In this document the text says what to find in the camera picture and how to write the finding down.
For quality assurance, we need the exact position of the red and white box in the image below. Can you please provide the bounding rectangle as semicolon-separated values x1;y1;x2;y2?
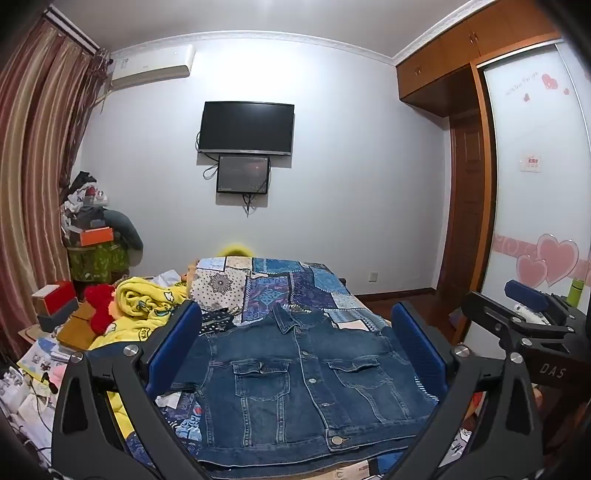
31;280;77;320

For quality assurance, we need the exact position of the white air conditioner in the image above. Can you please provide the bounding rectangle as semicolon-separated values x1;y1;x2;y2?
109;44;197;92

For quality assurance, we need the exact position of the pile of magazines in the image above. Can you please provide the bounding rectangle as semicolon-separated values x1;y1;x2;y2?
0;336;80;459

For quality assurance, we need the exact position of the brown wooden door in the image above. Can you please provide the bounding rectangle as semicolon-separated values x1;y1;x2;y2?
436;110;498;303

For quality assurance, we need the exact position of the white heart print sliding door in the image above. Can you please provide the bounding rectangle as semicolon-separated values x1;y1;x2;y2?
463;42;591;352

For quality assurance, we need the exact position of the wooden wardrobe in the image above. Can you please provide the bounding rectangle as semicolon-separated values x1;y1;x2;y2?
394;0;568;119

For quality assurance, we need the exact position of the white curtain rail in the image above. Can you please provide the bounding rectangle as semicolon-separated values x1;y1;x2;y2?
42;8;101;53

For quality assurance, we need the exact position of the red plush toy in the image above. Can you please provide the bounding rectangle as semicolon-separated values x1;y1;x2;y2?
83;283;119;336

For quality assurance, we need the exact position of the small black wall monitor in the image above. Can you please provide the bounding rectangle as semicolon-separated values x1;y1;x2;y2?
215;155;271;195

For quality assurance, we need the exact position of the pile of clothes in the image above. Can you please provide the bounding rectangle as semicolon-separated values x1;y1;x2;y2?
58;170;112;237

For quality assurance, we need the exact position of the orange box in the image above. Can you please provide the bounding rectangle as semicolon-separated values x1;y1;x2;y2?
79;226;115;246

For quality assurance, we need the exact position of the dark grey pillow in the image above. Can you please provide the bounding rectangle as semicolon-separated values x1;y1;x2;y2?
102;209;144;253

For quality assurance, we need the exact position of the brown cardboard box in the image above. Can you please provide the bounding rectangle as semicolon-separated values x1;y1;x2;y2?
55;302;99;352

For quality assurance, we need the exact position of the blue denim jacket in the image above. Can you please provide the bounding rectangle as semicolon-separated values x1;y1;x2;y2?
170;304;440;466

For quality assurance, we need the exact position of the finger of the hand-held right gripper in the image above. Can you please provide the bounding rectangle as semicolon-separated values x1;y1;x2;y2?
504;279;570;324
463;291;574;358

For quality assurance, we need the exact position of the yellow plush toy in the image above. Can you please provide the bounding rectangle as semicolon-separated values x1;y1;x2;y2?
216;243;254;260

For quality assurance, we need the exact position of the grey box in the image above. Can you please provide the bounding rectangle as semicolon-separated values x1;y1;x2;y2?
36;298;81;332

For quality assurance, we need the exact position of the striped brown curtain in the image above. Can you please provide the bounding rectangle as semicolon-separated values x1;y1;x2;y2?
0;10;112;365

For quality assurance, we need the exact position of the black wall television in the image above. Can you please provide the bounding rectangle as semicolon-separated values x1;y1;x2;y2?
197;101;296;157

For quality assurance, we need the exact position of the navy dotted cloth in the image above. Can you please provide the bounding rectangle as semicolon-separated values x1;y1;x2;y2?
198;306;242;331

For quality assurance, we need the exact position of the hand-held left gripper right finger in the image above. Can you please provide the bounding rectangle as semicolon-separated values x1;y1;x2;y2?
376;301;541;480

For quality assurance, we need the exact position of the yellow cartoon print blanket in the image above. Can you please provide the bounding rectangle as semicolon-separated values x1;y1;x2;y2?
87;276;191;439

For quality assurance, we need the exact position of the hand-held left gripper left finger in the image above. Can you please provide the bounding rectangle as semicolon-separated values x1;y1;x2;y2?
50;301;214;480

